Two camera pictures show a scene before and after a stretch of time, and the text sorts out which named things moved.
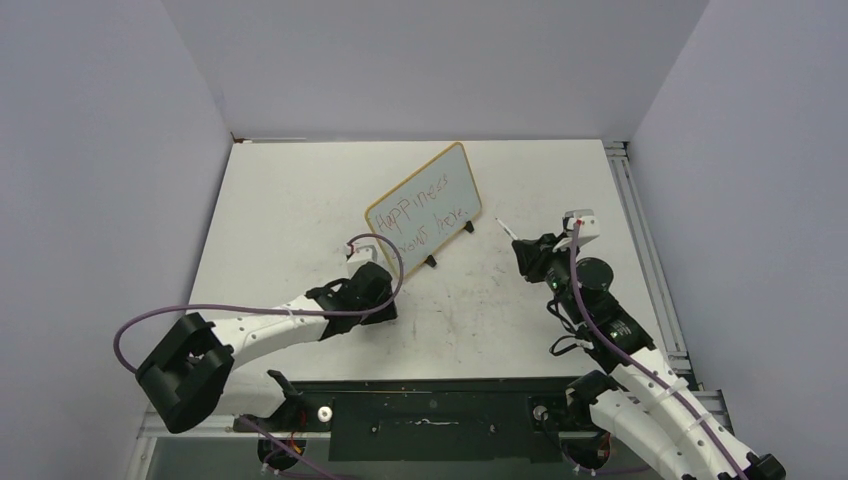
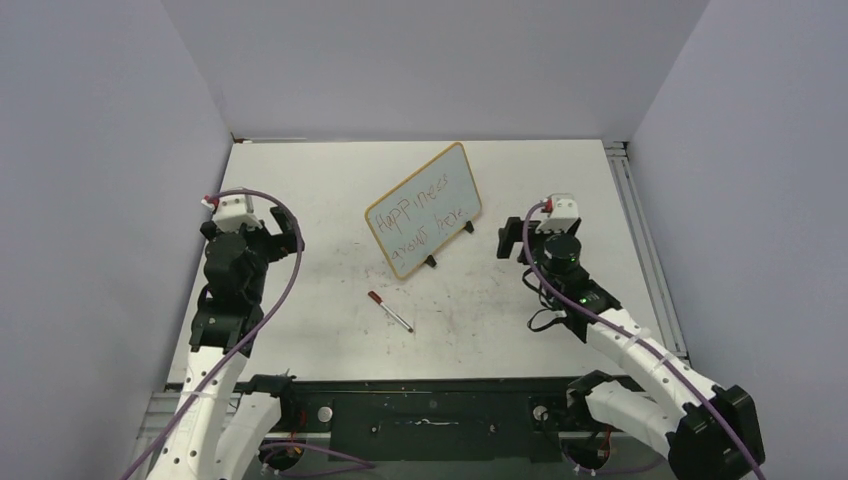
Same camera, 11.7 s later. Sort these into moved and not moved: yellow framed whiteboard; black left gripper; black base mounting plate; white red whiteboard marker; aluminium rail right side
Moved: white red whiteboard marker; black left gripper
Not moved: yellow framed whiteboard; aluminium rail right side; black base mounting plate
